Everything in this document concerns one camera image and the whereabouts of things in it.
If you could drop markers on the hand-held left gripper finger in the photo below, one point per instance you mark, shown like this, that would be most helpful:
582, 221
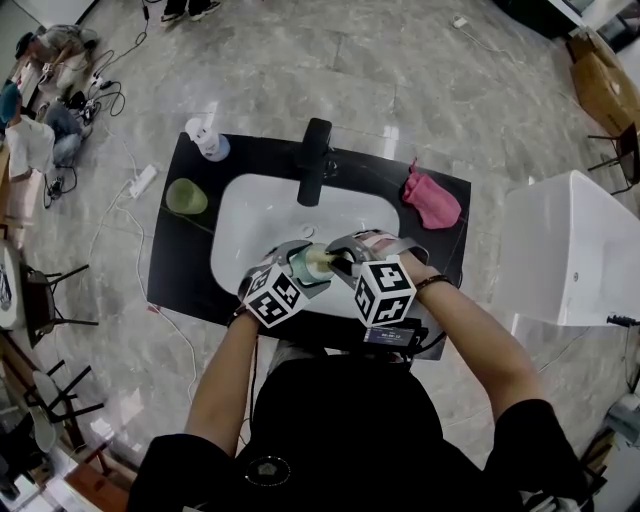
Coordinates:
310, 290
287, 247

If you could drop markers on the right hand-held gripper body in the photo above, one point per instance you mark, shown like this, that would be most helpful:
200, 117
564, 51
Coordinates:
385, 292

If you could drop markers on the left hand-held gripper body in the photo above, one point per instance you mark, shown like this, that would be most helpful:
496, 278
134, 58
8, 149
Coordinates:
272, 297

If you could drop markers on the clear blue cup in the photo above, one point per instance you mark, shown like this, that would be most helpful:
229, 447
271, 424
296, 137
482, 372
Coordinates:
302, 264

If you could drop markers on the yellow sponge brush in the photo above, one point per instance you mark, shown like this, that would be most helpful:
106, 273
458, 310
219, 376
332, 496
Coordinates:
324, 260

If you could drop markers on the translucent green cup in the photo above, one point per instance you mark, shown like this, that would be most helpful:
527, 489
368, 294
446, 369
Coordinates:
186, 197

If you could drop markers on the person's right forearm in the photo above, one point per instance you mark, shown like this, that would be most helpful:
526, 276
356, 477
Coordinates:
485, 360

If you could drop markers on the person's left forearm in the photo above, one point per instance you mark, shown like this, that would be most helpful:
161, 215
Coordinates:
220, 390

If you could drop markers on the person's right hand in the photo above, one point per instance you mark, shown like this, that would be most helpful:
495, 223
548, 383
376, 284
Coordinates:
420, 270

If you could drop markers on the black wrist band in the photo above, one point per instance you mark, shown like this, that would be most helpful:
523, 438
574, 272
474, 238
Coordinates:
236, 315

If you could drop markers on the white sink basin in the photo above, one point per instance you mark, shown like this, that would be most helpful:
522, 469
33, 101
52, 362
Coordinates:
260, 215

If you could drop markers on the black chest monitor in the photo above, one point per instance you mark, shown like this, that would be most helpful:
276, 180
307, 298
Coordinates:
392, 336

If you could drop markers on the person's grey trouser leg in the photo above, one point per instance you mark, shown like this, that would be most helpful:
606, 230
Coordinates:
292, 355

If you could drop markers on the brown vanity cabinet black top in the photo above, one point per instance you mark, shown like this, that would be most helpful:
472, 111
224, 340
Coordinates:
190, 260

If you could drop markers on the pink cloth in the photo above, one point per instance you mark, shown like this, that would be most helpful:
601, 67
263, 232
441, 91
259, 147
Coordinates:
432, 202

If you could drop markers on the white pump soap bottle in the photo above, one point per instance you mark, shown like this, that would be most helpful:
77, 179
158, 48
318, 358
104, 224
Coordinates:
212, 145

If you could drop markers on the person's black shirt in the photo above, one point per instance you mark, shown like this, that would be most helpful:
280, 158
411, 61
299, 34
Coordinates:
350, 440

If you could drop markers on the white power strip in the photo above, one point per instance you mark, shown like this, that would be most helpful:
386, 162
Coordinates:
142, 181

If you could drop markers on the white bathtub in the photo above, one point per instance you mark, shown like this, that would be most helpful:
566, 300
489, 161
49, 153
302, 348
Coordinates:
565, 250

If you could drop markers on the brown chair black legs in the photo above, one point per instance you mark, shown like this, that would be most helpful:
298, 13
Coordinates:
42, 300

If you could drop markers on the black bathtub faucet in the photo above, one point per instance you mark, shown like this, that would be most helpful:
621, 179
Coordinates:
622, 320

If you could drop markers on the grey chair black legs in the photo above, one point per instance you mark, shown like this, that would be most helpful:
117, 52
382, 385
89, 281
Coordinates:
47, 400

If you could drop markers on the white floor adapter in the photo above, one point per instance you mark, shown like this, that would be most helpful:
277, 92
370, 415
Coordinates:
460, 21

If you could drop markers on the round white table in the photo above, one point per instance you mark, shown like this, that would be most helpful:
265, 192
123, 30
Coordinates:
7, 285

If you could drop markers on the striped cushion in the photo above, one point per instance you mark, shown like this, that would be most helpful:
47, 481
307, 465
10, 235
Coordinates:
4, 287

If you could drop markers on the dark green bathtub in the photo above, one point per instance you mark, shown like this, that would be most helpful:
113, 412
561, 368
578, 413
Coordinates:
540, 15

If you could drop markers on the cardboard box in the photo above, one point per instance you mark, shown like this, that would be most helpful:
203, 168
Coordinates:
605, 85

